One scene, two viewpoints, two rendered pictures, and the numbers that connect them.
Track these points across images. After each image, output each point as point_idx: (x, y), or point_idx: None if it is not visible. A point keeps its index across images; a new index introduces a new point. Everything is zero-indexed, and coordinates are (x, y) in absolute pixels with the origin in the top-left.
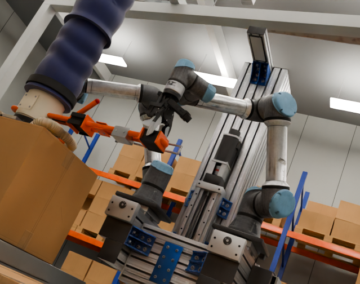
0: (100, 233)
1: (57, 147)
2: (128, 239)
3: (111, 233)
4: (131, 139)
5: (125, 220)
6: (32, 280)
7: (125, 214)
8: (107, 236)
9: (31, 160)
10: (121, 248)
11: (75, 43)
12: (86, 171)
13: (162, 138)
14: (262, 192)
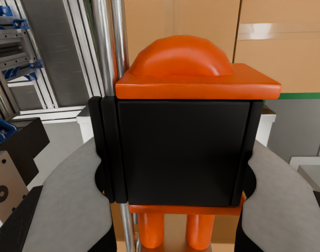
0: (37, 171)
1: (220, 231)
2: (7, 134)
3: (25, 159)
4: (165, 224)
5: (11, 159)
6: (282, 13)
7: (6, 168)
8: (32, 158)
9: (245, 194)
10: (24, 127)
11: None
12: (115, 231)
13: (229, 61)
14: None
